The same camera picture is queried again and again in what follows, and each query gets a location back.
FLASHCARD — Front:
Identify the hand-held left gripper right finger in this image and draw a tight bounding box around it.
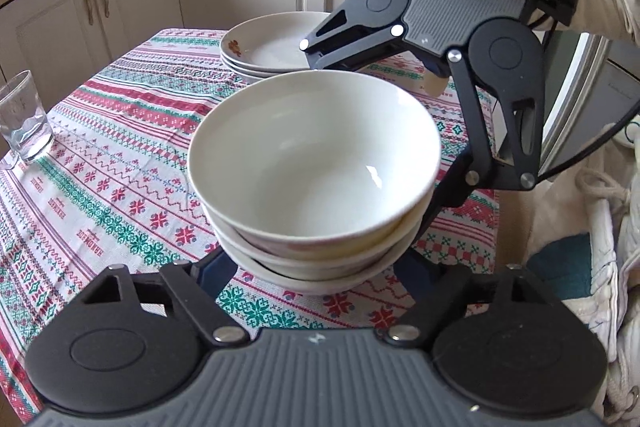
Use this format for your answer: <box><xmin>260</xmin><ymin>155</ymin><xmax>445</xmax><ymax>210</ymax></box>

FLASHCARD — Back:
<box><xmin>382</xmin><ymin>251</ymin><xmax>566</xmax><ymax>350</ymax></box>

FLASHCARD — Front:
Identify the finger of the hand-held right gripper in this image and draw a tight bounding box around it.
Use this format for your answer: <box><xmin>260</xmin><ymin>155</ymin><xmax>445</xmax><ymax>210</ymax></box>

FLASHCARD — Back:
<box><xmin>407</xmin><ymin>48</ymin><xmax>545</xmax><ymax>258</ymax></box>
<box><xmin>300</xmin><ymin>0</ymin><xmax>427</xmax><ymax>72</ymax></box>

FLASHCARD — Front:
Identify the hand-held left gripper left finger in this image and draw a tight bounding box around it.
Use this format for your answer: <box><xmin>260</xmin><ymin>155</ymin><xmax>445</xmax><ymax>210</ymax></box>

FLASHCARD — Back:
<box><xmin>82</xmin><ymin>249</ymin><xmax>251</xmax><ymax>349</ymax></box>

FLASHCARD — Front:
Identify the white plate fruit print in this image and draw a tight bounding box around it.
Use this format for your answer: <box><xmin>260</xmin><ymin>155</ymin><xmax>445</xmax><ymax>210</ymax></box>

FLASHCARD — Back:
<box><xmin>221</xmin><ymin>49</ymin><xmax>313</xmax><ymax>78</ymax></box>
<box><xmin>220</xmin><ymin>12</ymin><xmax>333</xmax><ymax>72</ymax></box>
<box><xmin>225</xmin><ymin>59</ymin><xmax>286</xmax><ymax>84</ymax></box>

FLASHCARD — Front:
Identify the white floral bowl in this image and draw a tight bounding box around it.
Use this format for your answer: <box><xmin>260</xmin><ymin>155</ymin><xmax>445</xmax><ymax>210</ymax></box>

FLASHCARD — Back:
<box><xmin>188</xmin><ymin>69</ymin><xmax>443</xmax><ymax>255</ymax></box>
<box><xmin>214</xmin><ymin>227</ymin><xmax>426</xmax><ymax>296</ymax></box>
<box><xmin>202</xmin><ymin>197</ymin><xmax>434</xmax><ymax>269</ymax></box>

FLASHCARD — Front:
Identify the teal cloth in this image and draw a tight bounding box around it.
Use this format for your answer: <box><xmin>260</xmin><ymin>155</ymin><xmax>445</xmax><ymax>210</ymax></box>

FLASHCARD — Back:
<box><xmin>530</xmin><ymin>239</ymin><xmax>593</xmax><ymax>303</ymax></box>

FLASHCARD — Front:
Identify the person's white clothing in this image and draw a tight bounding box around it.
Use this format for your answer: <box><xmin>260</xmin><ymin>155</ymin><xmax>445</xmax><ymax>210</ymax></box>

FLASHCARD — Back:
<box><xmin>530</xmin><ymin>152</ymin><xmax>640</xmax><ymax>427</ymax></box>

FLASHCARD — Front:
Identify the patterned red green tablecloth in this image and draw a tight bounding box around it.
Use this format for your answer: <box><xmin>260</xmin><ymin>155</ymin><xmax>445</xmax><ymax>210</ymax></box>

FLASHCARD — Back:
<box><xmin>0</xmin><ymin>27</ymin><xmax>501</xmax><ymax>425</ymax></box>

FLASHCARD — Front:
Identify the clear glass mug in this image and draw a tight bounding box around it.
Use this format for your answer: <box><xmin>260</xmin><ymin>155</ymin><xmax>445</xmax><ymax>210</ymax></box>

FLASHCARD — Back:
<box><xmin>0</xmin><ymin>71</ymin><xmax>56</xmax><ymax>170</ymax></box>

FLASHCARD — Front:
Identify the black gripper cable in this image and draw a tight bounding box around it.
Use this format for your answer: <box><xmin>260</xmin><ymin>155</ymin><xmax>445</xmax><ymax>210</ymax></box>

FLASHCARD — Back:
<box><xmin>530</xmin><ymin>7</ymin><xmax>640</xmax><ymax>182</ymax></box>

